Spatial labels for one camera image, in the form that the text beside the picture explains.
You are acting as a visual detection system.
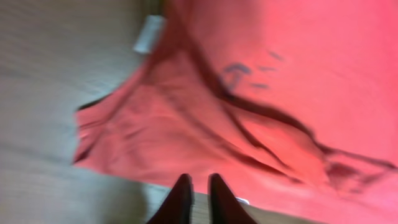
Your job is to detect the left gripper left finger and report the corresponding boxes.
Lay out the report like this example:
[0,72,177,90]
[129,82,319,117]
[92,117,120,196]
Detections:
[146,174,193,224]

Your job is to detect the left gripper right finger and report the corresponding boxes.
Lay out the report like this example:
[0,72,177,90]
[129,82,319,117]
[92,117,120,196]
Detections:
[208,174,257,224]

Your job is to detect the red t-shirt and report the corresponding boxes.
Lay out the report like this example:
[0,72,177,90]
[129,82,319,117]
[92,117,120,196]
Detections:
[73,0,397,223]

